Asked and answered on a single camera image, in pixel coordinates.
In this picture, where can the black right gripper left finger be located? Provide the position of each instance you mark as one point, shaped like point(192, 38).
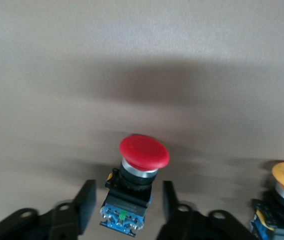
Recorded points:
point(81, 205)

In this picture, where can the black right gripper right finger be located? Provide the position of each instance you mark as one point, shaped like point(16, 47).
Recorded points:
point(171, 212)

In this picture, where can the red mushroom pushbutton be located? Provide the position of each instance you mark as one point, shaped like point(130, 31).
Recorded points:
point(144, 152)

